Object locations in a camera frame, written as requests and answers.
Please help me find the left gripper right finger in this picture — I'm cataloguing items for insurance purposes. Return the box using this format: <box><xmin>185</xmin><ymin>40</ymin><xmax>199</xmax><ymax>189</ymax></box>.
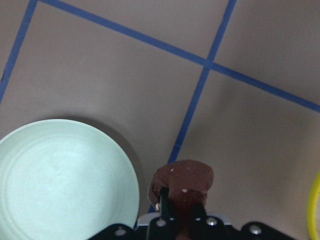
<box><xmin>189</xmin><ymin>203</ymin><xmax>230</xmax><ymax>240</ymax></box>

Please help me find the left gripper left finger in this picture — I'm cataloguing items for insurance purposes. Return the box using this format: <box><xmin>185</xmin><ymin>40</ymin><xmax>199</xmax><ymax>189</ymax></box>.
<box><xmin>147</xmin><ymin>187</ymin><xmax>175</xmax><ymax>240</ymax></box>

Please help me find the dark red bun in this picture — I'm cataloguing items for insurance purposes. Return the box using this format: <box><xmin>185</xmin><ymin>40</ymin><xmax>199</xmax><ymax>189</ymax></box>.
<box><xmin>148</xmin><ymin>159</ymin><xmax>215</xmax><ymax>236</ymax></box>

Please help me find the side yellow bamboo steamer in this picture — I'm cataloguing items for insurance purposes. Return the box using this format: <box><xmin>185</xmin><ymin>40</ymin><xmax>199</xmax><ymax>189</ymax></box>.
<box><xmin>306</xmin><ymin>171</ymin><xmax>320</xmax><ymax>240</ymax></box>

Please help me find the light green plate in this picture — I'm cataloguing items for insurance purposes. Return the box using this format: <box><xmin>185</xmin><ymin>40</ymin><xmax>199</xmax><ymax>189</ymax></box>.
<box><xmin>0</xmin><ymin>119</ymin><xmax>140</xmax><ymax>240</ymax></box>

